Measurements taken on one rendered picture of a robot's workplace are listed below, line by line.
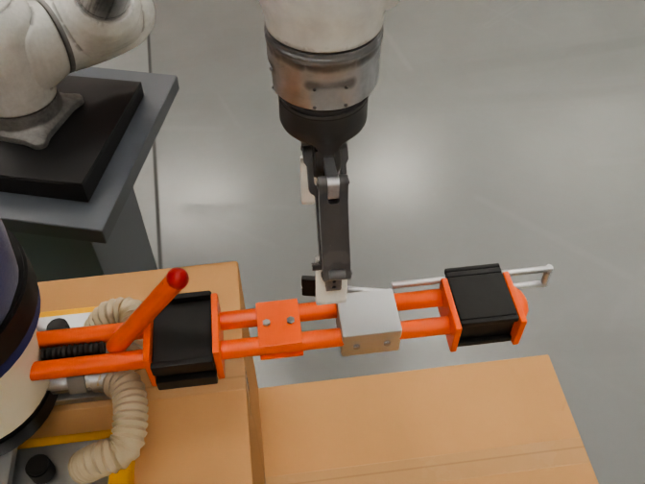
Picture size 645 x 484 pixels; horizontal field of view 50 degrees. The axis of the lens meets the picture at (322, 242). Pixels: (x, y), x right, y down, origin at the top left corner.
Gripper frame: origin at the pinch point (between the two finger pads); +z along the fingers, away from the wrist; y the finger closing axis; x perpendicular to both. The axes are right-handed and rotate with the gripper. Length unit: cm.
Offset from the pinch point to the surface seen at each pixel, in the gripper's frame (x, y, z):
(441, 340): 43, -59, 121
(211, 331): -12.8, 2.4, 11.0
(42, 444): -34.9, 6.9, 24.9
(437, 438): 22, -6, 67
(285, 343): -4.7, 4.2, 12.2
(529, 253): 80, -88, 121
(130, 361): -22.2, 4.0, 13.0
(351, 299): 3.6, -0.8, 11.9
